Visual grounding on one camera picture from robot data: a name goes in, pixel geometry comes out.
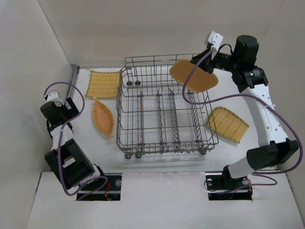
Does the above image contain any orange rounded woven plate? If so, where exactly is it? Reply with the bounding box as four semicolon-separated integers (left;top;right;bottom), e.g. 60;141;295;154
169;59;219;92

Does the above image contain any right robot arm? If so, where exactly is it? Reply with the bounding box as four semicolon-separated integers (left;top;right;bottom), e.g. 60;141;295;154
188;31;304;190

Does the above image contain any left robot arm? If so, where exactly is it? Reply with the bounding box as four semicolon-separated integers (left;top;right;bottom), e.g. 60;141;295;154
40;94;105;190

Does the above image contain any orange leaf-shaped woven plate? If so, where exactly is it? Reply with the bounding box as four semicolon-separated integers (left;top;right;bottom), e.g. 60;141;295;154
92;97;114;139

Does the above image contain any yellow square woven plate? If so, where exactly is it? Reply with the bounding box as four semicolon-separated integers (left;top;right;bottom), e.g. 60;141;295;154
85;70;120;99

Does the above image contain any left aluminium rail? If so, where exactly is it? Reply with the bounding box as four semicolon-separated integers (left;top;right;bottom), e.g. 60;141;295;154
66;64;80;98

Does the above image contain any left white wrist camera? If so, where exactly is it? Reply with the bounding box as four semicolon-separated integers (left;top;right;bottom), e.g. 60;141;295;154
45;91;63;106

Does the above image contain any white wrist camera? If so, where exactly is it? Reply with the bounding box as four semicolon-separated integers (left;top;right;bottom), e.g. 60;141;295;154
45;91;63;106
207;31;224;51

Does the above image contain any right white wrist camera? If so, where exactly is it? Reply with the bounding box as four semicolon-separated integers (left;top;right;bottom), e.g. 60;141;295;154
207;31;224;51

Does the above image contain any grey wire dish rack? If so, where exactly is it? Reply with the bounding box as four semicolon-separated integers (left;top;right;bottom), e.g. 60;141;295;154
116;54;219;159

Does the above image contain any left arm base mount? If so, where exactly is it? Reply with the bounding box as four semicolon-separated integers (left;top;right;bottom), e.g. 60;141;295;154
76;173;122;201

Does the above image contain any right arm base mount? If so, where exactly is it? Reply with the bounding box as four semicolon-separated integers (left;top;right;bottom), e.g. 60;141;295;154
204;172;253;200

